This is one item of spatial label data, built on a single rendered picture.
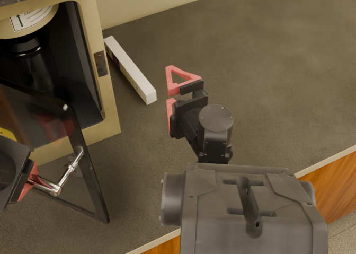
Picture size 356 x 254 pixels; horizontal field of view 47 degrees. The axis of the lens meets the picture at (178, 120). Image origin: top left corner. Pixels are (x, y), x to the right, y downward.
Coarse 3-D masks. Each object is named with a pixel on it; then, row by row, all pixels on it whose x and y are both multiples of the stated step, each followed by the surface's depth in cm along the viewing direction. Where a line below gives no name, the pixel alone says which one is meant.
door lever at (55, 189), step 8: (64, 168) 71; (72, 168) 70; (32, 176) 69; (64, 176) 69; (32, 184) 69; (40, 184) 68; (48, 184) 68; (56, 184) 68; (64, 184) 69; (56, 192) 68
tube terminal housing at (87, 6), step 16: (32, 0) 68; (48, 0) 70; (64, 0) 71; (80, 0) 72; (0, 16) 68; (80, 16) 78; (96, 16) 77; (96, 32) 79; (96, 48) 82; (96, 80) 93; (112, 96) 95; (112, 112) 99; (96, 128) 101; (112, 128) 104
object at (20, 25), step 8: (40, 8) 74; (48, 8) 76; (56, 8) 78; (16, 16) 72; (24, 16) 73; (32, 16) 73; (40, 16) 75; (48, 16) 76; (0, 24) 72; (8, 24) 72; (16, 24) 73; (24, 24) 73; (32, 24) 74; (40, 24) 75; (0, 32) 73; (8, 32) 73; (16, 32) 73; (24, 32) 74
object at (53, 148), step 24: (0, 96) 61; (24, 96) 57; (0, 120) 68; (24, 120) 63; (48, 120) 60; (72, 120) 56; (24, 144) 71; (48, 144) 67; (72, 144) 63; (48, 168) 75; (48, 192) 87; (72, 192) 80; (96, 192) 74; (96, 216) 85
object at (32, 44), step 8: (32, 32) 83; (40, 32) 84; (0, 40) 83; (8, 40) 82; (16, 40) 82; (24, 40) 82; (32, 40) 82; (40, 40) 84; (8, 48) 82; (16, 48) 82; (24, 48) 82; (32, 48) 83
